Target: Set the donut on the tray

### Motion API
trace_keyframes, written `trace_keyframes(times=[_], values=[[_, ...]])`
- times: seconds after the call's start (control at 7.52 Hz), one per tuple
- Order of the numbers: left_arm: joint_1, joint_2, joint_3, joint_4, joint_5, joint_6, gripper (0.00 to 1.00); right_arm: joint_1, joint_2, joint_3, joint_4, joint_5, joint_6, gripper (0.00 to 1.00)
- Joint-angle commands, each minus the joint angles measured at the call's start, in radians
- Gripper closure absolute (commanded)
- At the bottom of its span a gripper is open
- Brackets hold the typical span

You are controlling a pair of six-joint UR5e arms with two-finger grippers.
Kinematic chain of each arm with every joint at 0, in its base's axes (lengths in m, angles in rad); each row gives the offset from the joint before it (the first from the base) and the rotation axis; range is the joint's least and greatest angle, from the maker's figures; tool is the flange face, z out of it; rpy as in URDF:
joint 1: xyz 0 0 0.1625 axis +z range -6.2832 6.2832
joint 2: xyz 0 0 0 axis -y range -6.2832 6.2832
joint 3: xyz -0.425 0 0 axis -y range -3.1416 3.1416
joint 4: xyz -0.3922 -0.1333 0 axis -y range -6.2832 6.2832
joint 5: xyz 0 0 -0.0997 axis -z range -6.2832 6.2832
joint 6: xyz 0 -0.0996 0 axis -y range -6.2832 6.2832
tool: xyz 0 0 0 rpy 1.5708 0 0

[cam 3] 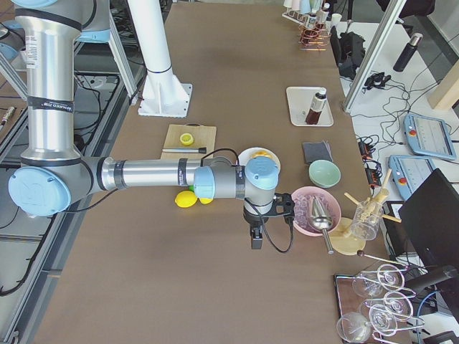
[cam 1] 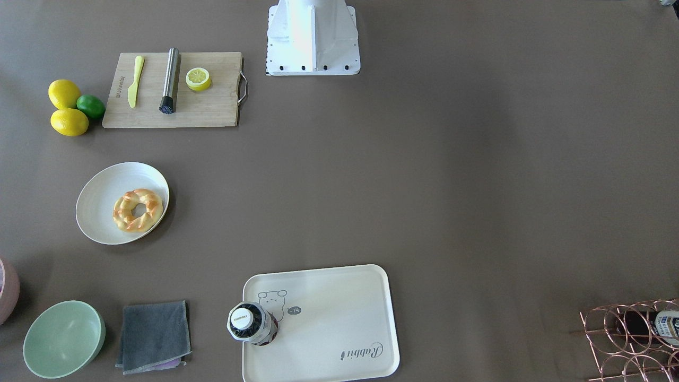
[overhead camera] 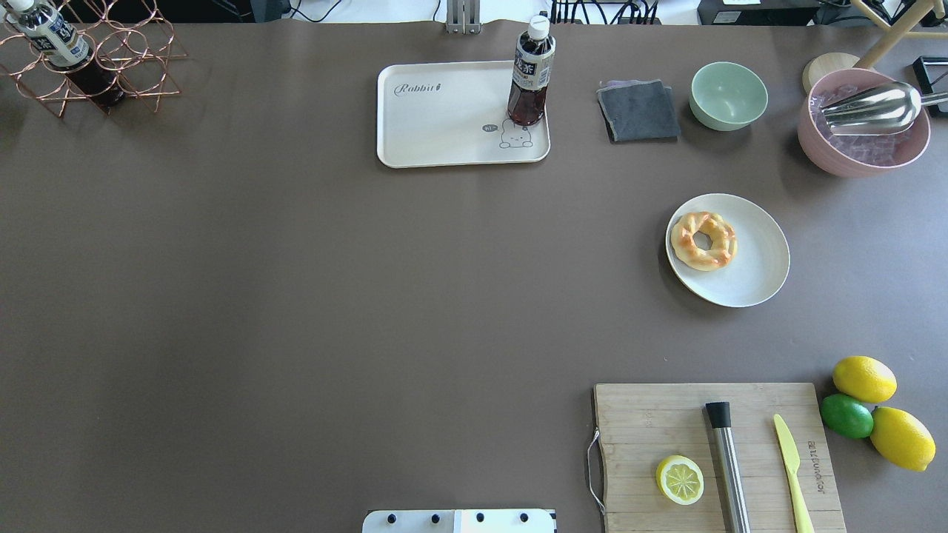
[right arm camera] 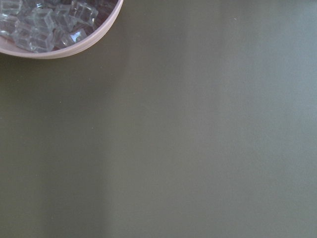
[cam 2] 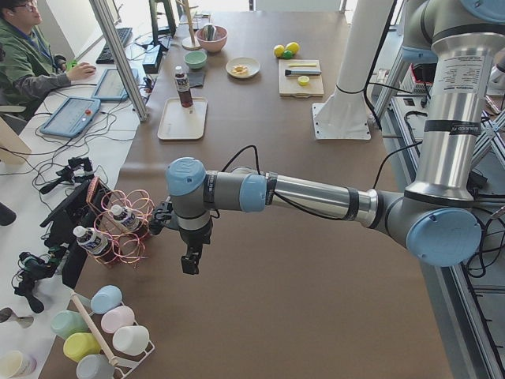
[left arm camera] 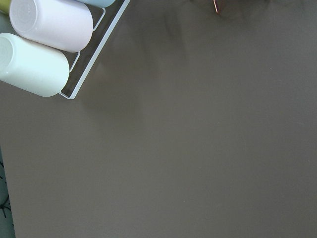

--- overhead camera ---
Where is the lemon half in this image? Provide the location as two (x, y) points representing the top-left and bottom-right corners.
(655, 455), (704, 506)

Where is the dark tea bottle on tray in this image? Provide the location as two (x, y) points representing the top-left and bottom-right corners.
(507, 15), (556, 126)

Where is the steel muddler black tip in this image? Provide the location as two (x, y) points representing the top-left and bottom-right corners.
(705, 401), (752, 532)

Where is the grey folded cloth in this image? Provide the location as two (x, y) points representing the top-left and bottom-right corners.
(596, 80), (681, 142)

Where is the yellow lemon upper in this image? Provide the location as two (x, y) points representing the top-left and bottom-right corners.
(832, 355), (898, 403)

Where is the mint green bowl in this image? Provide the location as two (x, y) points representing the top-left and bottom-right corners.
(690, 61), (769, 132)

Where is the glazed twisted donut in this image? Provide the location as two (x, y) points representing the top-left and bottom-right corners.
(670, 210), (738, 271)

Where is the pink ribbed bowl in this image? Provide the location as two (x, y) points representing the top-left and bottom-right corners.
(797, 70), (931, 178)

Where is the white round plate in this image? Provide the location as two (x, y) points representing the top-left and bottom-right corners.
(666, 193), (791, 308)

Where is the green lime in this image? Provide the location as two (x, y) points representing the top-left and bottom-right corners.
(820, 392), (875, 439)

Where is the cream rabbit serving tray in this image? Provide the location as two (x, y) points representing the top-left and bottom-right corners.
(376, 60), (551, 168)

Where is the dark tea bottle in rack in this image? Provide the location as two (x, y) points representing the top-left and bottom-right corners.
(4, 1), (126, 110)

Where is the metal ice scoop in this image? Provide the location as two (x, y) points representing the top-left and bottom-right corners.
(821, 81), (947, 135)

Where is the aluminium frame post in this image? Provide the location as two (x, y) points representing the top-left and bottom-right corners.
(446, 0), (481, 35)

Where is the wooden cup tree stand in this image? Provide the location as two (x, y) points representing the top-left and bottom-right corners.
(802, 1), (946, 93)

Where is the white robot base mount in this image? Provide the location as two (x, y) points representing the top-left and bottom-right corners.
(361, 507), (558, 532)

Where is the black glass rack tray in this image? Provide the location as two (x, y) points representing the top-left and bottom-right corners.
(912, 56), (947, 95)

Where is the wooden cutting board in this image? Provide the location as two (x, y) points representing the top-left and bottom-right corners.
(595, 383), (847, 532)

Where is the yellow lemon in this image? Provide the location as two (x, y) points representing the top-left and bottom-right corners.
(869, 407), (937, 472)
(832, 355), (898, 403)

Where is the yellow lemon lower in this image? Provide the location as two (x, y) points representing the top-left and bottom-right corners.
(869, 407), (937, 472)

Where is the copper wire bottle rack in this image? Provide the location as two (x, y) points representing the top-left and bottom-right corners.
(2, 1), (187, 118)

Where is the yellow plastic knife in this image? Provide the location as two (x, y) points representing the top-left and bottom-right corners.
(772, 414), (815, 533)

